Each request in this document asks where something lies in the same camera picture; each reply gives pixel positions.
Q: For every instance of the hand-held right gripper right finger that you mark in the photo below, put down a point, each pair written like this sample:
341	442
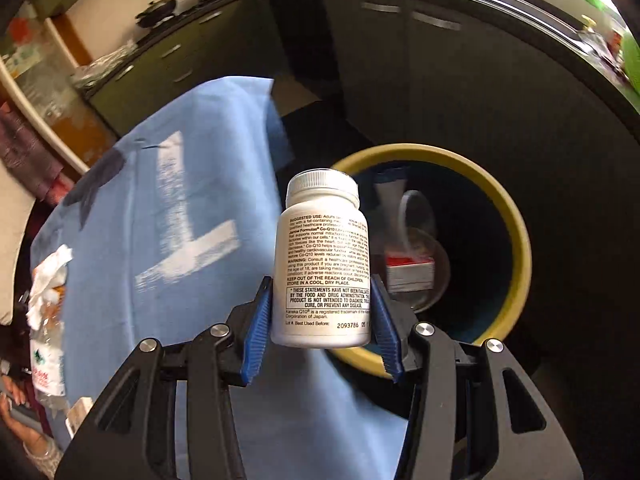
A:
387	335

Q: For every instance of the green lower cabinets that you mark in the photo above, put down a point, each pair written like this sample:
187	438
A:
165	70

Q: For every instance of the person's left hand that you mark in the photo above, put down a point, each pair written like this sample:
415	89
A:
22	435

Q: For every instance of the yellow-rimmed trash bin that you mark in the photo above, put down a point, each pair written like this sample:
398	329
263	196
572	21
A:
517	240

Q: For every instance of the crumpled white tissue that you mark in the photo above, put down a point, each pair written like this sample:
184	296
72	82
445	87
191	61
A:
50	280

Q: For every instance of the dish soap bottle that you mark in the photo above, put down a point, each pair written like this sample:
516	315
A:
590	32

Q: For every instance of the white pill bottle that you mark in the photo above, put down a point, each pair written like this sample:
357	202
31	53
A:
320	260

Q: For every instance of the red and white carton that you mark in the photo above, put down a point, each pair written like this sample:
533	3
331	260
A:
410	272

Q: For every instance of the blue star-print tablecloth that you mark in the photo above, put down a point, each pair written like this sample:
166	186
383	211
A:
175	210

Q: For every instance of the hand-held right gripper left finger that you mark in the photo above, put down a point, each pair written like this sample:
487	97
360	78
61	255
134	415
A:
255	340

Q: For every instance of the red paper noodle cup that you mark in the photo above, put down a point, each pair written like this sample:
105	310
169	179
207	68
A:
440	285

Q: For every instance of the green dish rack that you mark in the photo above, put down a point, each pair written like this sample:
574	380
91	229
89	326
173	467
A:
631	55

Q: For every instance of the clear plastic cup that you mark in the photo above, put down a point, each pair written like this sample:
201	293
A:
415	210

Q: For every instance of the black wok with lid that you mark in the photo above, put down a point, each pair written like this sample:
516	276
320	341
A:
156	12

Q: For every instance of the clear plastic water bottle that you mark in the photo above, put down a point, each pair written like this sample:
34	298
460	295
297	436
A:
47	360

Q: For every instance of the clear plastic bag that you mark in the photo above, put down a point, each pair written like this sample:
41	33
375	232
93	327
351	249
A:
102	67

